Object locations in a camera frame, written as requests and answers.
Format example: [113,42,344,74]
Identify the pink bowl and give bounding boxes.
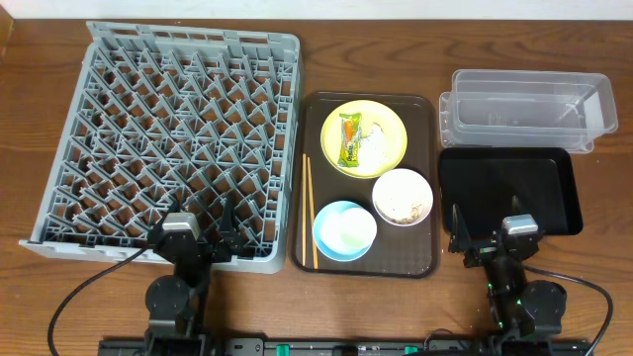
[372,168,434,226]

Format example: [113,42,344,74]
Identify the wooden chopstick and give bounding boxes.
[302,153,308,266]
[307,157,318,270]

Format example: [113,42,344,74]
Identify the white cup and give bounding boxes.
[340,208,377,250]

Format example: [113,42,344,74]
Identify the light blue bowl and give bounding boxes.
[314,201,373,262]

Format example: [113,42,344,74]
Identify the white tissue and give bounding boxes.
[358,124,386,169]

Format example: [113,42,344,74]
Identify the green snack wrapper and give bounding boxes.
[337,113,362,168]

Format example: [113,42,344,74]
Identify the rice food scraps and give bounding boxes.
[375,196,431,225]

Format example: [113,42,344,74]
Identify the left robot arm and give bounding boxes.
[144,200,243,356]

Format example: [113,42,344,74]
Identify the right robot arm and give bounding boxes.
[448,205,567,355]

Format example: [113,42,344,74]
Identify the black waste tray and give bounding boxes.
[438,147,584,238]

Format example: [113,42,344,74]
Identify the grey dishwasher rack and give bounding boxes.
[24,22,303,274]

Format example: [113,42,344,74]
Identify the brown serving tray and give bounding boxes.
[288,91,441,279]

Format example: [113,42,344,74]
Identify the clear plastic bin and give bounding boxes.
[438,69,618,154]

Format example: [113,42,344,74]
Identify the yellow plate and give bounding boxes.
[320,100,407,179]

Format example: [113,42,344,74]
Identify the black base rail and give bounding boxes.
[97,336,590,356]

